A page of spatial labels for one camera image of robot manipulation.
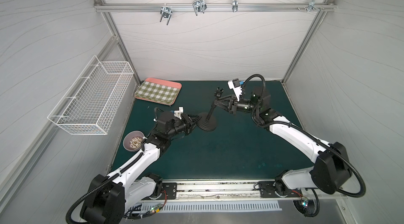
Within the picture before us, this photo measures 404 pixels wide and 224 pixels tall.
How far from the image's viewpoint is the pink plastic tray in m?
1.11

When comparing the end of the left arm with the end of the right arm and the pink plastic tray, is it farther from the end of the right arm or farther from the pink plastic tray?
the pink plastic tray

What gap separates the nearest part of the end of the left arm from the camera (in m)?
0.69

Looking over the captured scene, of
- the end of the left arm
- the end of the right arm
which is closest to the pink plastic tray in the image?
the end of the left arm

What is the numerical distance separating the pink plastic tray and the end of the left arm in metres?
0.40
